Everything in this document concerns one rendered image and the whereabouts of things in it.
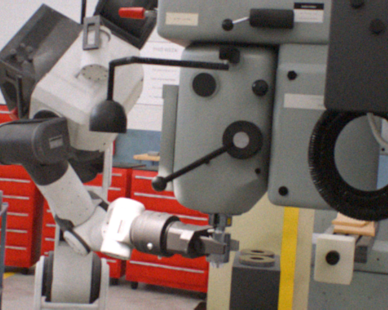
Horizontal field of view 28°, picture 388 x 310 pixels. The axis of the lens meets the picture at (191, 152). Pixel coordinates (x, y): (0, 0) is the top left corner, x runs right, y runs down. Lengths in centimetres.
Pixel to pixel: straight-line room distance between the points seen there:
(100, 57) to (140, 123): 922
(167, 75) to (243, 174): 945
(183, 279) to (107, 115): 485
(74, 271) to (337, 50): 122
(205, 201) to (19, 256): 540
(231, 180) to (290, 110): 17
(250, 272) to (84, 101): 58
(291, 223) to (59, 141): 168
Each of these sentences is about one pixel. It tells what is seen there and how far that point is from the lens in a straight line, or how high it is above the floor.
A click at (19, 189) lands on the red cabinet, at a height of 74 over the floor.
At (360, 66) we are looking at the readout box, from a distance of 112.
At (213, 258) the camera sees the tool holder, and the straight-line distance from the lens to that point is 151.
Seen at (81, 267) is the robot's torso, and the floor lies 106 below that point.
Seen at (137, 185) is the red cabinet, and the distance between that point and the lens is 630.
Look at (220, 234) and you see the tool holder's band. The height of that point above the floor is 126.
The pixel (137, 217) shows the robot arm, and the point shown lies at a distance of 160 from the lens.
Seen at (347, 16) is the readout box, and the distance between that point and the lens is 113.
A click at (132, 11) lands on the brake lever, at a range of 166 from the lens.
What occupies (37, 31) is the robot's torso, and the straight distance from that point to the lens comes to 188.
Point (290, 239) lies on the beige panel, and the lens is 325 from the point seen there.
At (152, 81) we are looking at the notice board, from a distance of 1089.
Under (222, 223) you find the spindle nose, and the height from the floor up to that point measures 129.
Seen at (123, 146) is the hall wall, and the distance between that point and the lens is 1099.
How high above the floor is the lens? 150
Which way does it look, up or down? 3 degrees down
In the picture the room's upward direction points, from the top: 4 degrees clockwise
